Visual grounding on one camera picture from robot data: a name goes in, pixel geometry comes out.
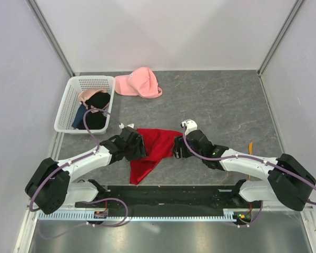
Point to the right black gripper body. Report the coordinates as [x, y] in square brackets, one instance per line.
[179, 143]

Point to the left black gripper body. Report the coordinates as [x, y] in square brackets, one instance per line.
[135, 152]

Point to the red cloth napkin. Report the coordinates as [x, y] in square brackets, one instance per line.
[158, 144]

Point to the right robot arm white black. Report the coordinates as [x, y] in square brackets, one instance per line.
[281, 179]

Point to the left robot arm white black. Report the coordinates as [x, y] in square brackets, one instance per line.
[53, 183]

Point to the black cloth in basket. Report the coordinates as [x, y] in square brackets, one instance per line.
[95, 119]

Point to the orange utensil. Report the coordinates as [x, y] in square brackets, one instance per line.
[251, 148]

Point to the navy blue cloth in basket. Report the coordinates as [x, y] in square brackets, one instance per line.
[79, 116]

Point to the pink baseball cap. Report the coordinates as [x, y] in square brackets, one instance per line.
[141, 82]

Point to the pink cloth in basket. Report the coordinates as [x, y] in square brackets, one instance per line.
[87, 94]

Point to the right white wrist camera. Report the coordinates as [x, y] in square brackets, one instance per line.
[189, 125]

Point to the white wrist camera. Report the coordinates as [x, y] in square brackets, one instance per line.
[189, 125]
[122, 126]

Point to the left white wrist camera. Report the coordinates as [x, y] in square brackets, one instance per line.
[122, 126]

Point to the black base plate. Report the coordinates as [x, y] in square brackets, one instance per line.
[178, 200]

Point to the light blue cable duct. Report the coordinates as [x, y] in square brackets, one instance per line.
[84, 215]

